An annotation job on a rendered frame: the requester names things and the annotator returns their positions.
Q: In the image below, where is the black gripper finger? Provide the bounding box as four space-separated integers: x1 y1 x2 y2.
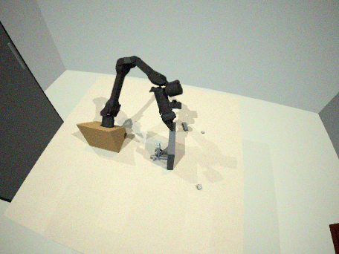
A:
164 118 175 131

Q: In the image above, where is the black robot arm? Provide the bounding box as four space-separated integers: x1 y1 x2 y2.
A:
100 56 183 128

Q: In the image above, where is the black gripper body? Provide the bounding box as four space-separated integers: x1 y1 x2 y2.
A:
157 97 176 121

